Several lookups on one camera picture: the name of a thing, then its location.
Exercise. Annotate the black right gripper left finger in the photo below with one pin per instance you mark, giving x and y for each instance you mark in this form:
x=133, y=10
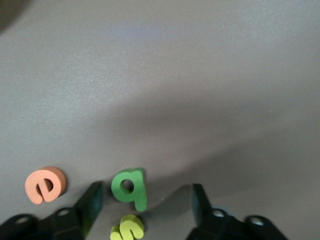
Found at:
x=75, y=222

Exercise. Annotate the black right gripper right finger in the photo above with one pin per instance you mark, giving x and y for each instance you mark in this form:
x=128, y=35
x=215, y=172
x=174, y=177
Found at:
x=215, y=227

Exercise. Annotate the green foam letter b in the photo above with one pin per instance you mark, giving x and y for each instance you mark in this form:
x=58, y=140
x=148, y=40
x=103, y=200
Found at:
x=140, y=195

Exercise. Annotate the yellow foam letter s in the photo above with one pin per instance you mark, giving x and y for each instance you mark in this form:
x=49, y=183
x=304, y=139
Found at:
x=130, y=221

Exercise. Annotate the orange foam letter e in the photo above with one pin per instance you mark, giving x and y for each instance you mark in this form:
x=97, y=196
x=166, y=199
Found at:
x=31, y=185

